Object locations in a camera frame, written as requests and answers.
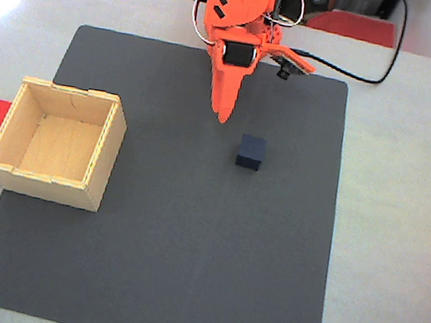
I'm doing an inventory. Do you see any dark blue cube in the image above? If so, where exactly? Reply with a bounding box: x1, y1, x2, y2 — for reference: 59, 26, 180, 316
233, 132, 269, 173

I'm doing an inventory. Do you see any open wooden box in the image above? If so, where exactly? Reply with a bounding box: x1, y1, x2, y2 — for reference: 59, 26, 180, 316
0, 72, 133, 216

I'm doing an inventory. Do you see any red flat plate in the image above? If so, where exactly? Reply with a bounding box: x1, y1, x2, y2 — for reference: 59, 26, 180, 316
303, 5, 400, 49

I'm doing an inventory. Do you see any dark grey mat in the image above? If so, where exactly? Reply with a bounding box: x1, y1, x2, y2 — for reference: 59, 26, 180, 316
0, 13, 359, 323

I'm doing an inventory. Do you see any orange bracket with black camera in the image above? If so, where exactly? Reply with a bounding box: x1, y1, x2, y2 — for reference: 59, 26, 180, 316
257, 41, 320, 84

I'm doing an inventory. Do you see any black cable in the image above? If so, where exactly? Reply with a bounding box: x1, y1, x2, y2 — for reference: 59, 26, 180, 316
288, 0, 411, 88

